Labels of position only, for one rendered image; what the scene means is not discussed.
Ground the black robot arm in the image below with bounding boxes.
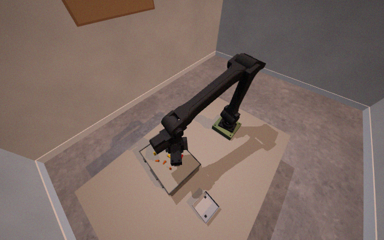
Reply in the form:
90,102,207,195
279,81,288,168
149,53,266,167

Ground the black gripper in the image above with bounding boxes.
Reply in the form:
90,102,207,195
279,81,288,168
165,137,188,154

